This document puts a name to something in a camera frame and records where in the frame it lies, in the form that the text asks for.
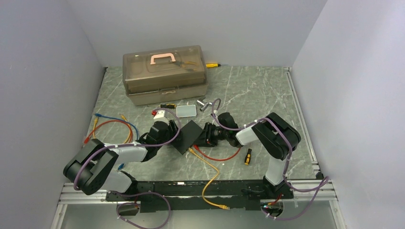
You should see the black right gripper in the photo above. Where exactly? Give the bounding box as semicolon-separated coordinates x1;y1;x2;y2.
193;122;229;147

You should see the black network switch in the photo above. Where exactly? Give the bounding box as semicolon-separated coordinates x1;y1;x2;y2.
171;120;203;155

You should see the small white switch box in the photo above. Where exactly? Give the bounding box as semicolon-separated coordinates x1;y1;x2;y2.
176;104;197;118

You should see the blue ethernet cable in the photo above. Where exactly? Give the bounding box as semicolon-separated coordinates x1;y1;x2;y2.
95;113;140;171

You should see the yellow ethernet cable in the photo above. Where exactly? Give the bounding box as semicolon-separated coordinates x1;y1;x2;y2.
188;147;230;210
92;114;132;145

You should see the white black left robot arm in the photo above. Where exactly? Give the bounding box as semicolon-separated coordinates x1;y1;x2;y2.
63;120;181;200

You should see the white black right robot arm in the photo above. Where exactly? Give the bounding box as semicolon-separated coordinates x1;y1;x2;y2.
194;112;301;198

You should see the black yellow screwdriver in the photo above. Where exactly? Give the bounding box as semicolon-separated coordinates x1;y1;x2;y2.
147;104;176;109

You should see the chrome socket adapter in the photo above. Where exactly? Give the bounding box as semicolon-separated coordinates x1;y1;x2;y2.
196;100;213;112

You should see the black orange stubby screwdriver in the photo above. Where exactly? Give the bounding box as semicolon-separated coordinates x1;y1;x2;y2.
244;148;252;165

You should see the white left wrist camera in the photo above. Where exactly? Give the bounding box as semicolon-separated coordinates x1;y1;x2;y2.
151;110;169;124

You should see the brown translucent toolbox pink handle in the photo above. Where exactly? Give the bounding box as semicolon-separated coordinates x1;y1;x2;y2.
122;45;209;105

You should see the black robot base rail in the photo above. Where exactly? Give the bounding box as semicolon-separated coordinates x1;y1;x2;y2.
106;179;294;213

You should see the yellow handled screwdriver by wall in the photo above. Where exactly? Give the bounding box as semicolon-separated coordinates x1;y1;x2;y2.
205;63;221;68

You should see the yellow ethernet cable in switch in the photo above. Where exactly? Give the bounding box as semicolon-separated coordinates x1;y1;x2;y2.
188;147;230;210

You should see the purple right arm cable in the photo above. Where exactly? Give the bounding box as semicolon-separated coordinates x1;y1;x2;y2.
211;98;330;221

